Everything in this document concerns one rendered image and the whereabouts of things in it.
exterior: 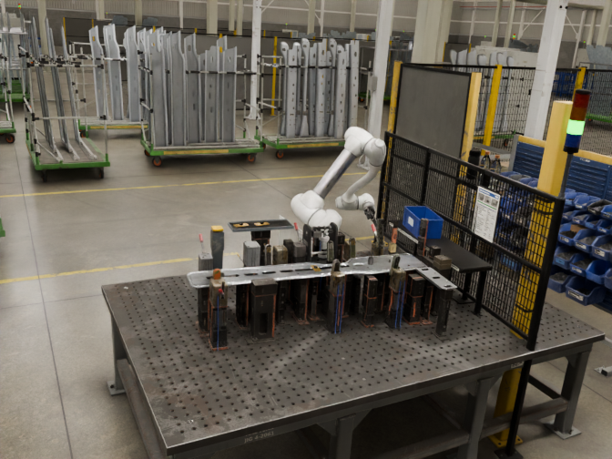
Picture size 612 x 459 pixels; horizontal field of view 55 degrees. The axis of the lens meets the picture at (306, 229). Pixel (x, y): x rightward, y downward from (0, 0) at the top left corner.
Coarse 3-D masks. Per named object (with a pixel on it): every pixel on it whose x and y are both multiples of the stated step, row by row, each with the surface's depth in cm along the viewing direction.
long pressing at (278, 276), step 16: (384, 256) 356; (400, 256) 358; (192, 272) 316; (208, 272) 318; (224, 272) 320; (240, 272) 321; (256, 272) 322; (288, 272) 325; (304, 272) 326; (320, 272) 327; (352, 272) 331; (368, 272) 332; (384, 272) 335
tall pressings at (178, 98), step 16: (176, 48) 932; (192, 48) 964; (224, 48) 1008; (160, 64) 930; (176, 64) 939; (192, 64) 971; (208, 64) 981; (224, 64) 992; (160, 80) 937; (176, 80) 947; (192, 80) 1004; (208, 80) 990; (224, 80) 1002; (160, 96) 944; (176, 96) 976; (192, 96) 1011; (208, 96) 997; (224, 96) 1010; (160, 112) 972; (176, 112) 960; (192, 112) 993; (208, 112) 1004; (224, 112) 1017; (160, 128) 956; (176, 128) 967; (192, 128) 999; (208, 128) 1011; (224, 128) 1024; (160, 144) 963; (176, 144) 973
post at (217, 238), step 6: (210, 234) 342; (216, 234) 338; (222, 234) 339; (210, 240) 343; (216, 240) 339; (222, 240) 340; (210, 246) 344; (216, 246) 340; (222, 246) 342; (216, 252) 342; (222, 252) 344; (216, 258) 343; (222, 258) 345; (216, 264) 345; (222, 264) 346
